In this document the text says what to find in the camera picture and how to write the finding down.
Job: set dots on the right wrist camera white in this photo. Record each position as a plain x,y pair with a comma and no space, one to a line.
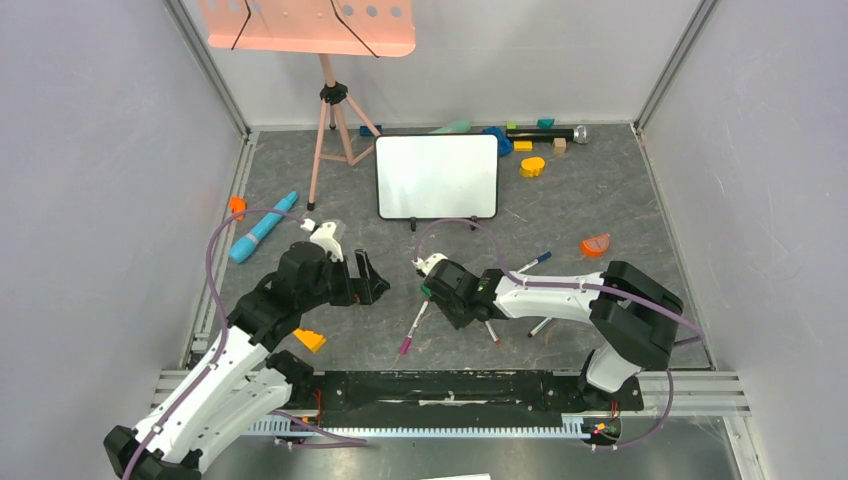
424,266

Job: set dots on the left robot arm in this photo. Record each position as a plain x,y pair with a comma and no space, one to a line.
243,376

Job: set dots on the blue cap marker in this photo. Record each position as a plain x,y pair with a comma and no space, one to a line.
537,260

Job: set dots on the black cap marker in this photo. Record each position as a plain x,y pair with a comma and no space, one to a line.
539,327

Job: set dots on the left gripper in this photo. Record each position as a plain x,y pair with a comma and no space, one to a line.
364,290

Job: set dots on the metal whiteboard stand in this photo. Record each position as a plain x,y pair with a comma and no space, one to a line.
419,224

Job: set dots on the dark blue block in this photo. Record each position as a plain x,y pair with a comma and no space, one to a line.
365,131

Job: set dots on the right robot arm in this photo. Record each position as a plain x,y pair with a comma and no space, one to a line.
635,315

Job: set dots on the blue toy piece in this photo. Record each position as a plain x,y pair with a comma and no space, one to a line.
504,144

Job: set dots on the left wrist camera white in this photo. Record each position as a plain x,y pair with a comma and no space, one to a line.
327,235

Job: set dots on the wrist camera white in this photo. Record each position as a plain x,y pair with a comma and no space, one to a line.
424,266
327,235

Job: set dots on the red cap marker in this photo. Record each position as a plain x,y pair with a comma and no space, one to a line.
491,331

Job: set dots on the yellow rectangular block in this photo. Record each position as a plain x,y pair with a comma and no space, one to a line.
523,146

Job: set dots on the purple cap marker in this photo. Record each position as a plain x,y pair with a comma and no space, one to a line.
411,332

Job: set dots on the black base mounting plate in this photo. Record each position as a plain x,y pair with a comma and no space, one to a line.
455,399

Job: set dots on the black microphone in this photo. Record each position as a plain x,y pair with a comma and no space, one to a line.
578,134

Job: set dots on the tan wooden cube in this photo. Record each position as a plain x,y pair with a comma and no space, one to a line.
559,146

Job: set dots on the orange stepped wedge block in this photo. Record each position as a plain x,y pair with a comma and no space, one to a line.
312,340

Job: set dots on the pink music stand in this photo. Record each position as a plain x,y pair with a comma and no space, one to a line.
376,29

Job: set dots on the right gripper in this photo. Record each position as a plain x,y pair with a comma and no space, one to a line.
438,291

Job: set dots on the orange block left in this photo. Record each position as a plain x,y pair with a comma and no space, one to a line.
237,205

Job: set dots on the yellow round block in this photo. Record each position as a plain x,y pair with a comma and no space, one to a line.
532,167

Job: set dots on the white whiteboard black frame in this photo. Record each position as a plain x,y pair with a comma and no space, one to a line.
434,176

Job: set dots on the teal bottle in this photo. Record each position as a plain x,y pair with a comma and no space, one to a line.
462,126

